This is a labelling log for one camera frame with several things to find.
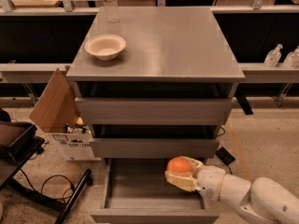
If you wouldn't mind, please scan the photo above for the black tray bin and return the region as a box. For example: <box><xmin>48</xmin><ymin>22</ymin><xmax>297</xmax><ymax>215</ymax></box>
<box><xmin>0</xmin><ymin>121</ymin><xmax>36</xmax><ymax>158</ymax></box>

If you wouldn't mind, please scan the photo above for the grey drawer cabinet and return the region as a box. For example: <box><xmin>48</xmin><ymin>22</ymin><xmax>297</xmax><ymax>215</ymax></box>
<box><xmin>65</xmin><ymin>6</ymin><xmax>246</xmax><ymax>224</ymax></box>

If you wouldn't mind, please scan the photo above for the white paper bowl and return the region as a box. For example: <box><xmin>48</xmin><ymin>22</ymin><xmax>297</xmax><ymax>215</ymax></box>
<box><xmin>85</xmin><ymin>35</ymin><xmax>126</xmax><ymax>61</ymax></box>

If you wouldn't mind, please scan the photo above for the grey top drawer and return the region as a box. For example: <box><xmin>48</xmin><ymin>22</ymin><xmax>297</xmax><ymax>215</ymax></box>
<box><xmin>76</xmin><ymin>98</ymin><xmax>232</xmax><ymax>125</ymax></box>

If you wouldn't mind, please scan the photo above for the open cardboard box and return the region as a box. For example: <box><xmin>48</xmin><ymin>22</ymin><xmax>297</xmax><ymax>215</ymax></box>
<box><xmin>29</xmin><ymin>69</ymin><xmax>99</xmax><ymax>161</ymax></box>

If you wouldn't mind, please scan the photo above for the grey middle drawer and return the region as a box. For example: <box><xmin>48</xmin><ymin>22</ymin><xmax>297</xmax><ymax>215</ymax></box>
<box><xmin>91</xmin><ymin>138</ymin><xmax>219</xmax><ymax>159</ymax></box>

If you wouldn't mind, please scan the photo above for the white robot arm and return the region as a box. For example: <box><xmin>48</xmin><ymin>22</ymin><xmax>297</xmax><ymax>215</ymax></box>
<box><xmin>164</xmin><ymin>156</ymin><xmax>299</xmax><ymax>224</ymax></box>

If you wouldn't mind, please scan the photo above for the grey metal shelf rail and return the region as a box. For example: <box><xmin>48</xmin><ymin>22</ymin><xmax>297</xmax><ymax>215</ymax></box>
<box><xmin>0</xmin><ymin>63</ymin><xmax>299</xmax><ymax>83</ymax></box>

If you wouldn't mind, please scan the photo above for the black rolling stand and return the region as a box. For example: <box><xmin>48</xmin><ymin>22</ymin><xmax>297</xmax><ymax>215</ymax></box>
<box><xmin>0</xmin><ymin>135</ymin><xmax>93</xmax><ymax>224</ymax></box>

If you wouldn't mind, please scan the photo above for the orange fruit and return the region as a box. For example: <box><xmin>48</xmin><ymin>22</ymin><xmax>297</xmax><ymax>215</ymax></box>
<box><xmin>166</xmin><ymin>157</ymin><xmax>192</xmax><ymax>174</ymax></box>

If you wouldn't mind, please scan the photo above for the black floor cable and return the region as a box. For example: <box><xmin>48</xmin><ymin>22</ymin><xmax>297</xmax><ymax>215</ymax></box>
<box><xmin>20</xmin><ymin>168</ymin><xmax>77</xmax><ymax>203</ymax></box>

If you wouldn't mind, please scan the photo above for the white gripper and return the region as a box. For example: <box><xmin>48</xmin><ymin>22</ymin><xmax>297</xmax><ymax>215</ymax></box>
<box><xmin>164</xmin><ymin>156</ymin><xmax>226</xmax><ymax>201</ymax></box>

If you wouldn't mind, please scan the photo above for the clear plastic water bottle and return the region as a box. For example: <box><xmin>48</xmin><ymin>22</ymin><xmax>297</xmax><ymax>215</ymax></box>
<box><xmin>103</xmin><ymin>0</ymin><xmax>120</xmax><ymax>22</ymax></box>

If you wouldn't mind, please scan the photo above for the grey drawer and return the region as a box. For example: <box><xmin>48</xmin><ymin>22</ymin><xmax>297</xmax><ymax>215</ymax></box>
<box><xmin>91</xmin><ymin>138</ymin><xmax>219</xmax><ymax>159</ymax></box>
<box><xmin>76</xmin><ymin>98</ymin><xmax>232</xmax><ymax>125</ymax></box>
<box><xmin>91</xmin><ymin>159</ymin><xmax>219</xmax><ymax>224</ymax></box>

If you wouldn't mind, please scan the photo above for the grey bottom drawer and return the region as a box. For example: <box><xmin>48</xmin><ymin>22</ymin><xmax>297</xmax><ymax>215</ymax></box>
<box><xmin>91</xmin><ymin>159</ymin><xmax>219</xmax><ymax>224</ymax></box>

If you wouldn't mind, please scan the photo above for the black power adapter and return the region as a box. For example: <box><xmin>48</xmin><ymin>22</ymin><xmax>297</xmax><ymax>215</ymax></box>
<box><xmin>216</xmin><ymin>147</ymin><xmax>235</xmax><ymax>165</ymax></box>

